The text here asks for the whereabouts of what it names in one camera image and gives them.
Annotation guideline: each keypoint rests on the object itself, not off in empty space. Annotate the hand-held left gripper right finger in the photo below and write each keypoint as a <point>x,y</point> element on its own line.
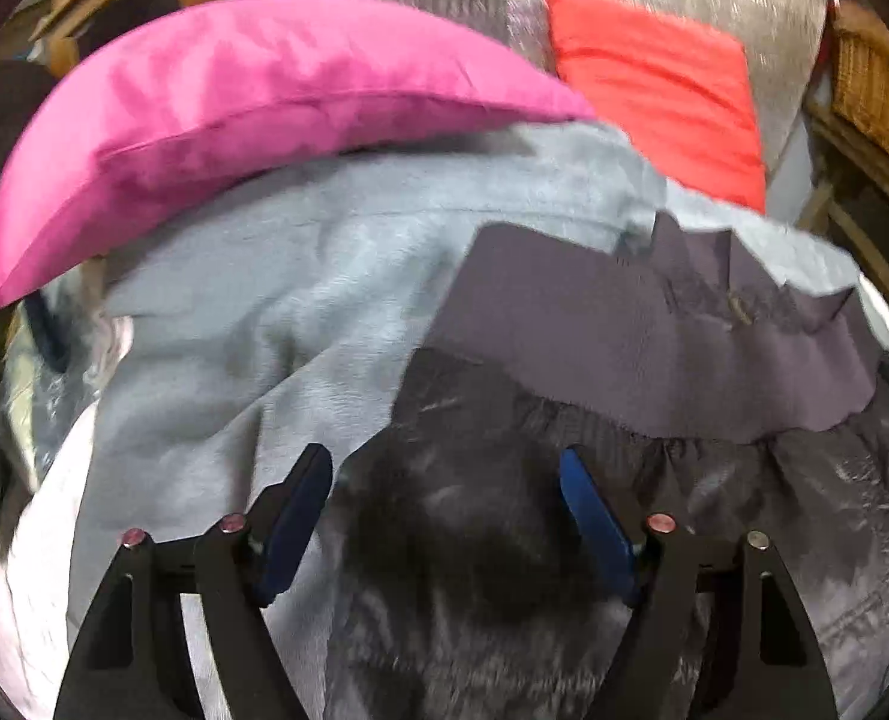
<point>594,532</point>

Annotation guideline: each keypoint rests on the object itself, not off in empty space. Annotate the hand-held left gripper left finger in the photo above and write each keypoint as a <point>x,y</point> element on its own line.
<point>294,525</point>

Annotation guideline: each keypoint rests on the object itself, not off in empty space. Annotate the dark quilted jacket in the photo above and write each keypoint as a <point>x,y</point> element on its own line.
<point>602,330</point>

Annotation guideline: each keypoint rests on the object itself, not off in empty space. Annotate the grey fleece blanket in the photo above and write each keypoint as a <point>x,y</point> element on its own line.
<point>264,330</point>

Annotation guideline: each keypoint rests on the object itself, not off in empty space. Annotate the white bed sheet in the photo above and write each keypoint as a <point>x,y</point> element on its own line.
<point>32,577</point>

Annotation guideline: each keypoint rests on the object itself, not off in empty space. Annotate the pink pillow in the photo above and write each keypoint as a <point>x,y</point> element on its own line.
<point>227,112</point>

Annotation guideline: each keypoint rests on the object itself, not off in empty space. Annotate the wooden shelf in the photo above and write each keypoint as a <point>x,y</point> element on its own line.
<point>849,195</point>

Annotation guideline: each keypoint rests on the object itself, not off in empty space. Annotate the red pillow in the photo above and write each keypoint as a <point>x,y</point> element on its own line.
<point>654,90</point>

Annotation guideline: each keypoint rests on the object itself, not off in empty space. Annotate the wicker basket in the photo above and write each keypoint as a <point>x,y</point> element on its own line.
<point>872,90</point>

